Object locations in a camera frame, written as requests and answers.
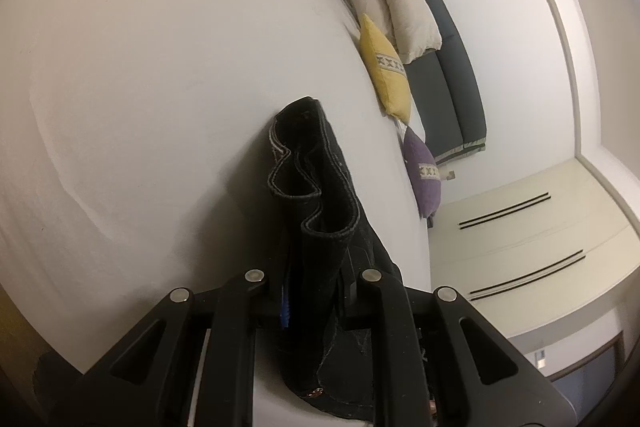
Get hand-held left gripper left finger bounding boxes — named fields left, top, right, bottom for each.
left=65, top=268, right=293, bottom=427

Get grey padded headboard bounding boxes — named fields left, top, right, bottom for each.
left=375, top=0, right=487, bottom=165

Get white wardrobe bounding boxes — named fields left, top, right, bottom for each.
left=427, top=157, right=640, bottom=343

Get black wardrobe handle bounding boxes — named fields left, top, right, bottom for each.
left=471, top=254, right=586, bottom=301
left=459, top=193, right=549, bottom=227
left=461, top=196, right=550, bottom=230
left=469, top=249, right=585, bottom=297

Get purple patterned cushion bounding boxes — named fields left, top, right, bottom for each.
left=402, top=125, right=443, bottom=219

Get bed with white sheet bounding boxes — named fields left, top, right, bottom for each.
left=0, top=0, right=433, bottom=427

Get black pants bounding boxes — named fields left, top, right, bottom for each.
left=267, top=96, right=431, bottom=423

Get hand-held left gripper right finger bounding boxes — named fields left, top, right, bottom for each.
left=345, top=268, right=571, bottom=427

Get yellow patterned cushion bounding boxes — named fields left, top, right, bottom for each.
left=359, top=13, right=413, bottom=125

